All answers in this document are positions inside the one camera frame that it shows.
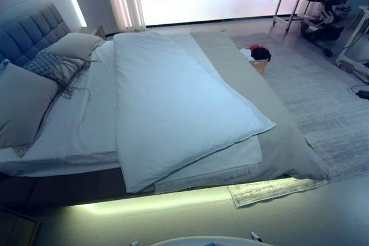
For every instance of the large beige pillow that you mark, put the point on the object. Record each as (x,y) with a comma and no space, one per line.
(23,105)
(78,43)

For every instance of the white under blanket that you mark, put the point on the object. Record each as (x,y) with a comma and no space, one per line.
(230,159)

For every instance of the black white wheeled robot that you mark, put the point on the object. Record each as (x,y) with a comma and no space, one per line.
(323,30)

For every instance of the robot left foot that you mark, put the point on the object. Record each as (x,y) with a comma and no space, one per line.
(134,243)

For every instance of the wooden nightstand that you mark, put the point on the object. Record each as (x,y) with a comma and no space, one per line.
(92,30)
(14,228)

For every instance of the upholstered bed base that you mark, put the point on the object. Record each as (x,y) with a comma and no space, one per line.
(57,188)

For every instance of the beige bed runner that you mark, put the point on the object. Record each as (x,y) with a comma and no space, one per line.
(276,119)

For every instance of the white duvet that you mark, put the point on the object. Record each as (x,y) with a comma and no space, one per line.
(173,99)

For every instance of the black power adapter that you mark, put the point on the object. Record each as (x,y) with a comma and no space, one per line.
(363,94)

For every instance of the white garment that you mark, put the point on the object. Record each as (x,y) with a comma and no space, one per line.
(246,53)

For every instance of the red garment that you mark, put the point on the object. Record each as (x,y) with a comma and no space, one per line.
(254,46)

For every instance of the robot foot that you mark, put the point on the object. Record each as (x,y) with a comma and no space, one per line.
(256,236)
(134,243)

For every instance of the patterned fringed cushion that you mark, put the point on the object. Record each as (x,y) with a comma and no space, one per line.
(49,63)

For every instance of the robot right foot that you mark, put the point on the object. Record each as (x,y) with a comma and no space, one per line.
(256,236)

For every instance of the grey area rug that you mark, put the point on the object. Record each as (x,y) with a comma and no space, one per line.
(317,99)

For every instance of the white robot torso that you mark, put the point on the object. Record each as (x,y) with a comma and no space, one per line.
(201,241)

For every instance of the tufted upholstered headboard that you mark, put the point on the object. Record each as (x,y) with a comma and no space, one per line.
(29,33)

